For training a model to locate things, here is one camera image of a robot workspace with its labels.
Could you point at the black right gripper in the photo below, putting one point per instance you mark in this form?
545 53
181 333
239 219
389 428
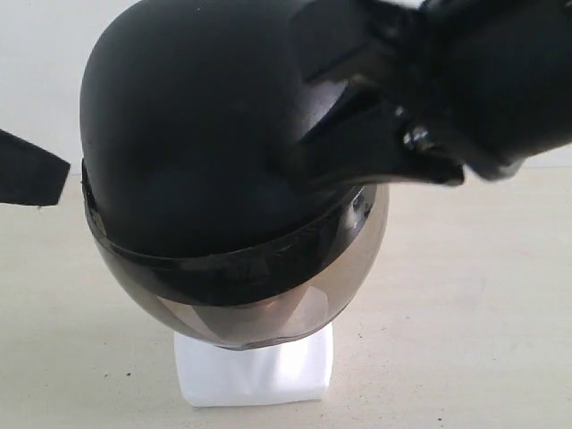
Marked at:
485 85

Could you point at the white mannequin head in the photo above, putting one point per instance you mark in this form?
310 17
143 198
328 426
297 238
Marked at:
296 371

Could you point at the black helmet with visor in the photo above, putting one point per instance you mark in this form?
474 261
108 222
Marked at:
183 107

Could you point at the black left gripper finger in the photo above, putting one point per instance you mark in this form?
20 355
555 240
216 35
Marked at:
30 175

